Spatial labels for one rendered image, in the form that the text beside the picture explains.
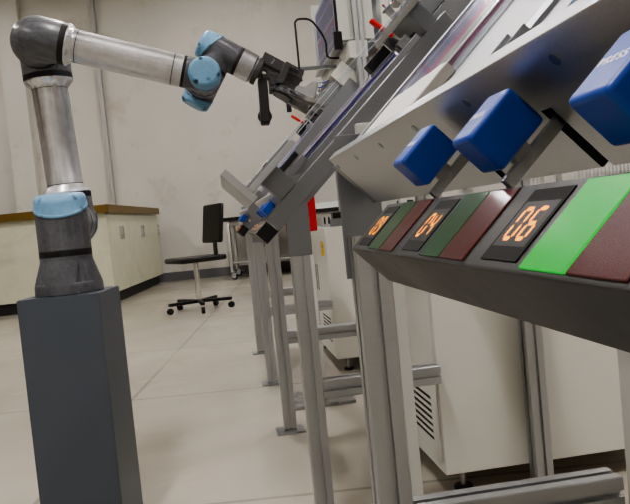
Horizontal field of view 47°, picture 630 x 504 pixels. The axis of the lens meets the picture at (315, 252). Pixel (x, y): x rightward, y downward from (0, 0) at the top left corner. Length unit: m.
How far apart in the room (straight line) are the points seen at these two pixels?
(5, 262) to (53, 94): 5.93
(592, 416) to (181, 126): 8.71
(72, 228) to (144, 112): 8.52
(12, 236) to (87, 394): 6.08
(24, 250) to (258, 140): 3.71
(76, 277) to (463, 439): 0.94
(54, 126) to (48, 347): 0.54
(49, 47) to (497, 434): 1.33
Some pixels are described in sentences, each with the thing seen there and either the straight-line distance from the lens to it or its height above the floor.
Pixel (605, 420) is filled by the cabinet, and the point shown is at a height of 0.13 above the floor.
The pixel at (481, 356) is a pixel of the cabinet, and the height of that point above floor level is 0.32.
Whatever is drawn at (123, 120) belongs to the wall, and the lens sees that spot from 10.24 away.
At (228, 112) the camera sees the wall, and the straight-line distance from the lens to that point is 10.02.
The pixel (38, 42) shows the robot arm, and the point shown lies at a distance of 1.78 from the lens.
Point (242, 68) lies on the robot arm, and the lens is 1.88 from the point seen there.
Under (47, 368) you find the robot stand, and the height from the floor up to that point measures 0.40.
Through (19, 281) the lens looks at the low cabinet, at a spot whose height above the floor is 0.33.
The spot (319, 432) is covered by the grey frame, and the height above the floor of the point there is 0.21.
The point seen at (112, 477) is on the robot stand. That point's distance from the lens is 1.73.
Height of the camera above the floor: 0.67
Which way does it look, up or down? 3 degrees down
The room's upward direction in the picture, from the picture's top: 6 degrees counter-clockwise
